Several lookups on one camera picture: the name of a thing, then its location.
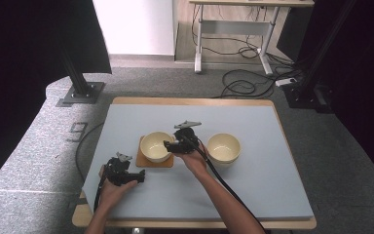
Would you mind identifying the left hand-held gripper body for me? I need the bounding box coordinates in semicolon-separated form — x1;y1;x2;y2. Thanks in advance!
102;151;134;187

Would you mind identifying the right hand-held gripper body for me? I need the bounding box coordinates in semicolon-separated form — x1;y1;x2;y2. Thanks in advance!
172;120;203;154

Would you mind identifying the cream ceramic bowl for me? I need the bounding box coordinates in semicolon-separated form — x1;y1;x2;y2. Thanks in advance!
206;132;242;165
139;131;176;164

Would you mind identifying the person's right hand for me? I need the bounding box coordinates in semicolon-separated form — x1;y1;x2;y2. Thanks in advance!
173;142;209;176

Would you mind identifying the person's left hand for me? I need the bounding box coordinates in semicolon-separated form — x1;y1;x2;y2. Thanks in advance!
97;164;139;211

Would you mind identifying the square wooden coaster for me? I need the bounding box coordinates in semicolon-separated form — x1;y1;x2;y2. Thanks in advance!
134;135;175;170

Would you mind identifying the wooden table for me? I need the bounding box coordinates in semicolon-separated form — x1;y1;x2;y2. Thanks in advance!
71;96;318;230

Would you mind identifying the light blue foam mat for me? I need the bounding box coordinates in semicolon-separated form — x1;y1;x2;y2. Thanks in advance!
81;103;316;222

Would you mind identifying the white power strip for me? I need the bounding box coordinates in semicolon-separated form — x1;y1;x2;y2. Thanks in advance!
275;77;298;88

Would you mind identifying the black metal stand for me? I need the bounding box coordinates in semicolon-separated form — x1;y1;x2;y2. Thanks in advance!
281;0;359;111

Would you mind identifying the black curtain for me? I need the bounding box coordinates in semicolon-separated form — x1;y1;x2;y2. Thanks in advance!
276;0;374;181
0;0;113;193

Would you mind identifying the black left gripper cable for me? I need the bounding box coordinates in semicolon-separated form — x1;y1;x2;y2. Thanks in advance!
93;176;106;213

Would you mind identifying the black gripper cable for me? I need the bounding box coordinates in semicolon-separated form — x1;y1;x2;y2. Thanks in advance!
93;176;106;213
188;135;269;234

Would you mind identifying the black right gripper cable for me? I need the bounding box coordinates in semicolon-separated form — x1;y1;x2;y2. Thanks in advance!
188;135;269;234

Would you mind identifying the black floor cable bundle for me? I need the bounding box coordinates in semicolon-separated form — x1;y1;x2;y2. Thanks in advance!
191;4;305;100

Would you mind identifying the metal stand with base plate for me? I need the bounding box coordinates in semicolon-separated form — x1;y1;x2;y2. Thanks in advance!
56;45;106;107

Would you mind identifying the white desk frame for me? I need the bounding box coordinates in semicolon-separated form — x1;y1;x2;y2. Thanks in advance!
188;0;316;76

